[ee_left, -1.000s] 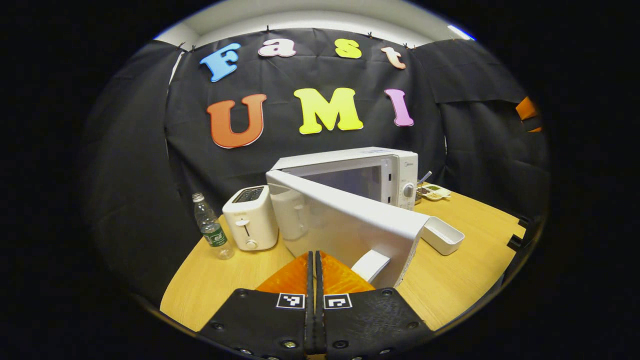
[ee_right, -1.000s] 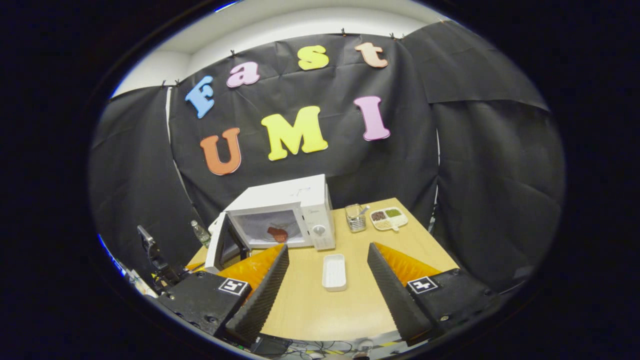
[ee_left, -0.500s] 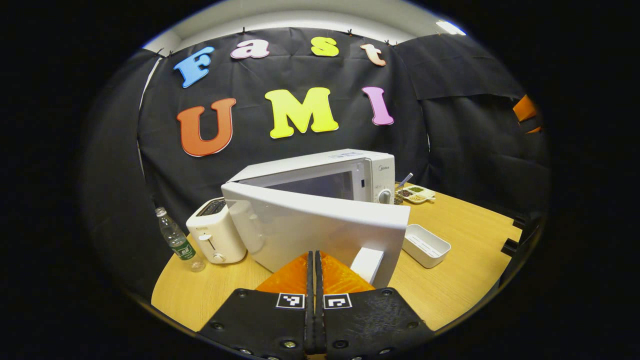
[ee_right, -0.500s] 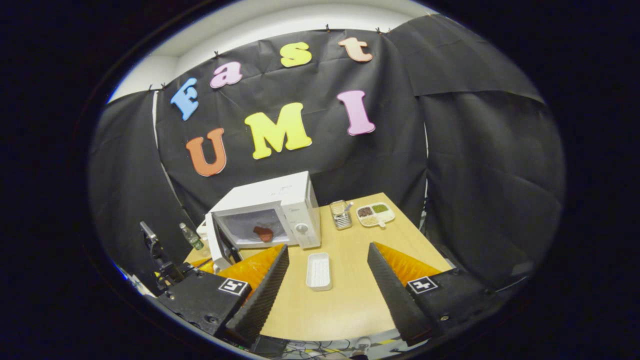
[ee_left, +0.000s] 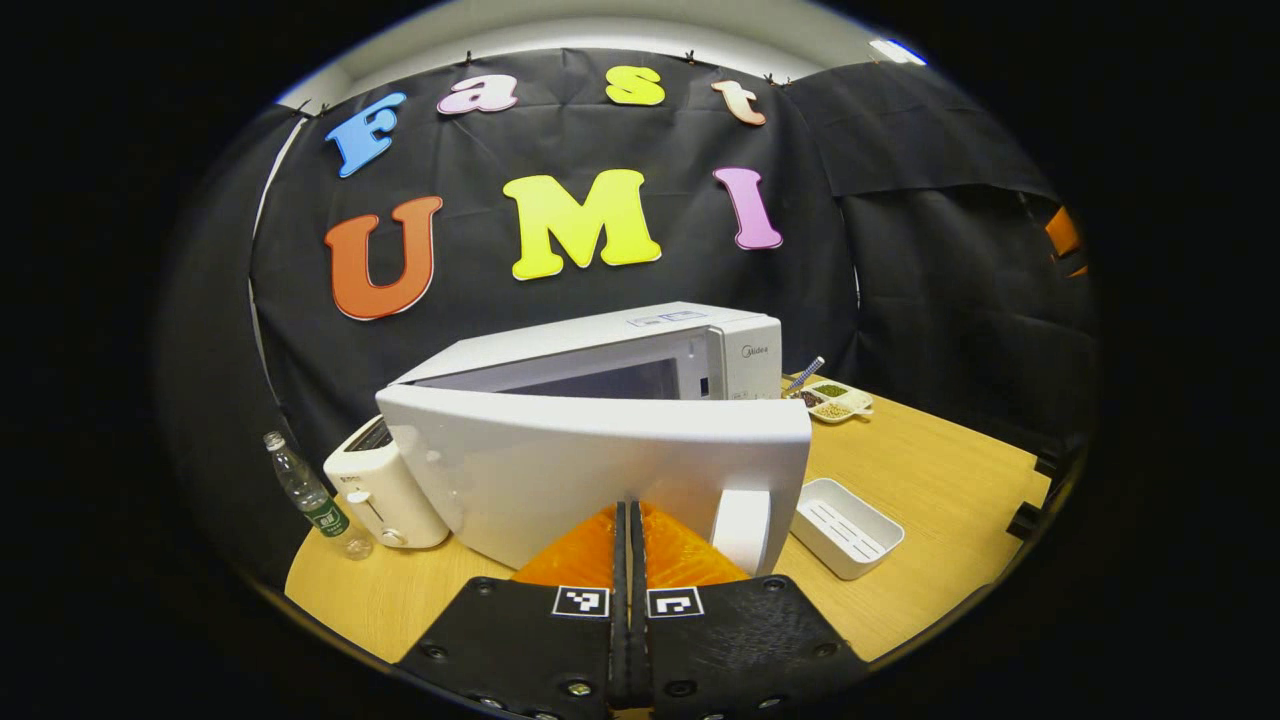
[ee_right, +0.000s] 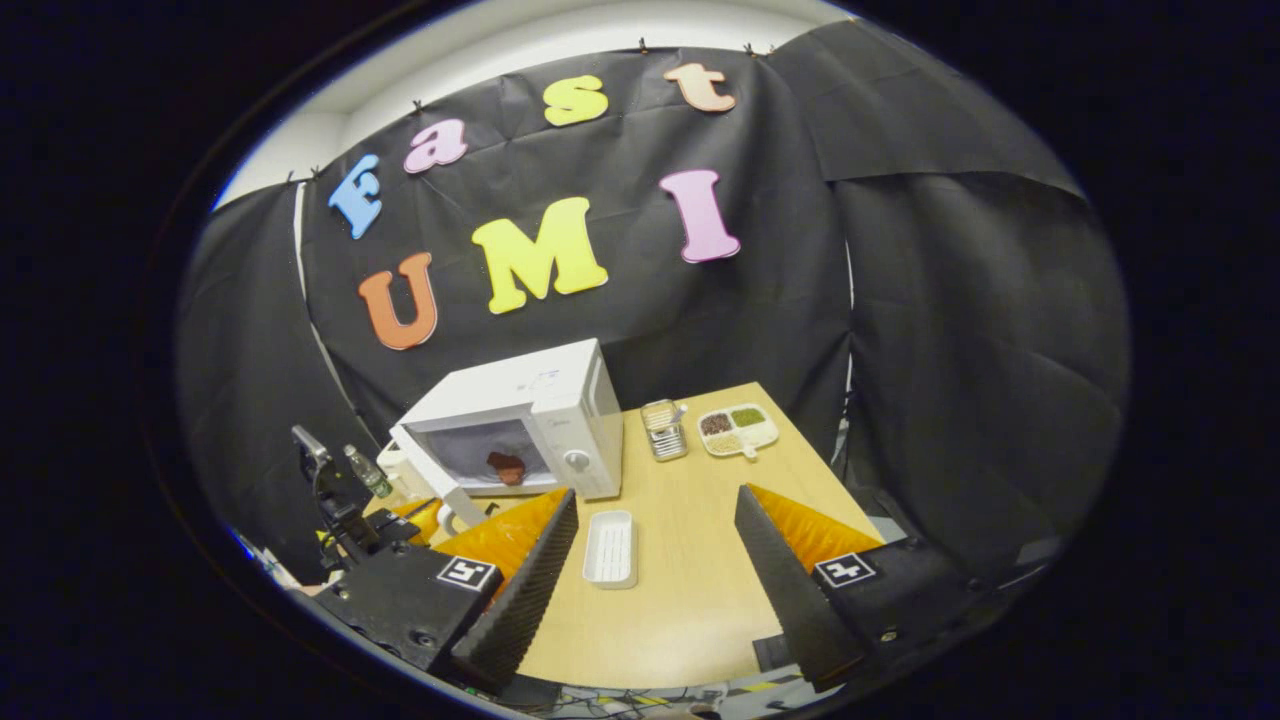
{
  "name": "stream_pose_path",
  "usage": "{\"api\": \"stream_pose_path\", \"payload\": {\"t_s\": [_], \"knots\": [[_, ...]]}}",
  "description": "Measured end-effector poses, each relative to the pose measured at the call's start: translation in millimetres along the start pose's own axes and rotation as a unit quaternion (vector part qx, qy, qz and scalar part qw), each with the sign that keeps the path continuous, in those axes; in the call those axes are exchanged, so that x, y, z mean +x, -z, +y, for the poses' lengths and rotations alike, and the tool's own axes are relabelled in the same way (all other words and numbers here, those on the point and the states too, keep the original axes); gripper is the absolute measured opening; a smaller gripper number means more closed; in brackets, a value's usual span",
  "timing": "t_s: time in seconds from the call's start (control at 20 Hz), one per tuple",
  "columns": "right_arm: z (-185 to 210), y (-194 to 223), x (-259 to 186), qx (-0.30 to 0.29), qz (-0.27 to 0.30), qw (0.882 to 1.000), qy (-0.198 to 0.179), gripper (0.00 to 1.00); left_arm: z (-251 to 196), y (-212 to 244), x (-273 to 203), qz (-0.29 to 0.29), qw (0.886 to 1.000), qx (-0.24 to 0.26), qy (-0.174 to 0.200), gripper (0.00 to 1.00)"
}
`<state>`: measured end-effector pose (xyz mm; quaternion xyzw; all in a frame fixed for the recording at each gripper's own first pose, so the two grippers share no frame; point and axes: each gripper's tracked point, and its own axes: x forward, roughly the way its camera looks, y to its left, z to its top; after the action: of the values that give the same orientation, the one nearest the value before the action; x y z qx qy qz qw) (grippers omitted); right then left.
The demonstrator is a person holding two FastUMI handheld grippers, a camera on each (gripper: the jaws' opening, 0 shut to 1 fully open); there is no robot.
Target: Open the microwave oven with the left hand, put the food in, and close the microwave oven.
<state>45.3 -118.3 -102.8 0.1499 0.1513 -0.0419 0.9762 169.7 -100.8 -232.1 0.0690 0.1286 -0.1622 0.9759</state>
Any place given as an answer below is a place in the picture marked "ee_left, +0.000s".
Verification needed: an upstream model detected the white divided condiment tray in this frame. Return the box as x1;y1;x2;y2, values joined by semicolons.
795;380;874;425

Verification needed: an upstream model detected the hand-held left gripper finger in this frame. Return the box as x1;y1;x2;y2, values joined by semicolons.
630;500;871;720
395;500;633;720

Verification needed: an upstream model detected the white microwave oven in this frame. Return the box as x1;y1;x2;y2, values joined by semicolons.
375;302;813;578

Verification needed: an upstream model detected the black backdrop cloth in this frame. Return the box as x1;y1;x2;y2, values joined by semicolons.
160;48;1101;591

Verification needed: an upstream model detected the clear plastic water bottle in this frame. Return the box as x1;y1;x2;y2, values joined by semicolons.
263;431;374;561

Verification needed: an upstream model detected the white toaster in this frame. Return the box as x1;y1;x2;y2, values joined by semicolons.
322;415;452;550

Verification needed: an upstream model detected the white rectangular dish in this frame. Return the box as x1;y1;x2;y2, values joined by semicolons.
789;477;906;581

